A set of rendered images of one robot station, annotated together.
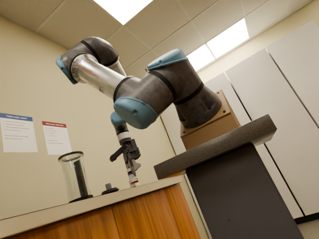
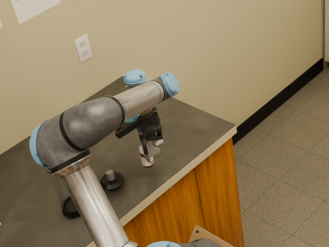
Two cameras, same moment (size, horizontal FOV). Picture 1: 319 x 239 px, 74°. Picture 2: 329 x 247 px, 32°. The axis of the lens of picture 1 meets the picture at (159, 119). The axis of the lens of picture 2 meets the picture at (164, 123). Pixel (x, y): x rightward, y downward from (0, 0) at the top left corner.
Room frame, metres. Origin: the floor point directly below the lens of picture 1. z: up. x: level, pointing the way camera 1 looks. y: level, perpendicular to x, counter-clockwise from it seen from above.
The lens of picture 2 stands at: (-0.28, -0.62, 2.36)
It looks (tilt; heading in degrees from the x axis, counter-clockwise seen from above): 36 degrees down; 28
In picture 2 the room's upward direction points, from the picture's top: 11 degrees counter-clockwise
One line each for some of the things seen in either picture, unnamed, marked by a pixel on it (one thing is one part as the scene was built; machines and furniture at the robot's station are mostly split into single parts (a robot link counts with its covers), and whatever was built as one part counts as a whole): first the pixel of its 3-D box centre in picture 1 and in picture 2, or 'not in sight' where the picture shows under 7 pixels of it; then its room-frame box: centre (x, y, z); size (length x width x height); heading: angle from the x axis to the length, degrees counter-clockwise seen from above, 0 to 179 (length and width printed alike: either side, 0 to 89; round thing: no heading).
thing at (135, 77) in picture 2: (120, 125); (136, 87); (1.16, 0.23, 1.31); 0.09 x 0.08 x 0.11; 10
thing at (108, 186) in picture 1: (109, 190); (111, 178); (1.05, 0.36, 0.97); 0.09 x 0.09 x 0.07
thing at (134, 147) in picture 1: (129, 150); (147, 123); (1.17, 0.22, 1.15); 0.09 x 0.08 x 0.12; 118
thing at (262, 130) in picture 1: (219, 151); not in sight; (0.68, -0.14, 0.92); 0.32 x 0.32 x 0.04; 70
